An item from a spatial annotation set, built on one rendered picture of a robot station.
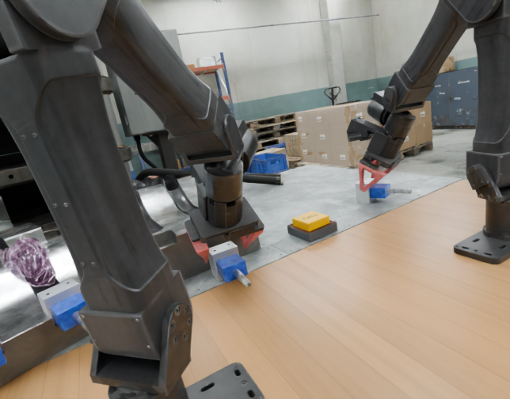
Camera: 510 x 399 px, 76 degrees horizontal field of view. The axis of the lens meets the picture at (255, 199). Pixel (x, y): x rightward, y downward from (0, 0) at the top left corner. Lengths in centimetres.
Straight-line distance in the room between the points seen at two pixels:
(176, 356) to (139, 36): 28
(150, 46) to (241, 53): 760
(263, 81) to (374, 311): 766
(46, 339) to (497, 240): 72
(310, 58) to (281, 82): 96
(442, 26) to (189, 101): 49
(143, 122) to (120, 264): 123
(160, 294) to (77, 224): 9
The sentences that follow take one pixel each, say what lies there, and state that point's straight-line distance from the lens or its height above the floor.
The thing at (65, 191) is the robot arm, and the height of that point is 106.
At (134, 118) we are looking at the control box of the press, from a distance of 147.
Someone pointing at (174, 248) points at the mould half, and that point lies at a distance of 63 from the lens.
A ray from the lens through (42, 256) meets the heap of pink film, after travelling 72.
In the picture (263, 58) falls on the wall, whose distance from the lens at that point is 812.
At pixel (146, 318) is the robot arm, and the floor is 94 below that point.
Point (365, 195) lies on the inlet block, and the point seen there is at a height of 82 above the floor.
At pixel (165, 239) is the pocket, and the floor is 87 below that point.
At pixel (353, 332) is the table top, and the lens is 46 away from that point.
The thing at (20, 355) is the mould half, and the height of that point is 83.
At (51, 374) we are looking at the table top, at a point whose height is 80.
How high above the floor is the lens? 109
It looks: 15 degrees down
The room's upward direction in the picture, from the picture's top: 11 degrees counter-clockwise
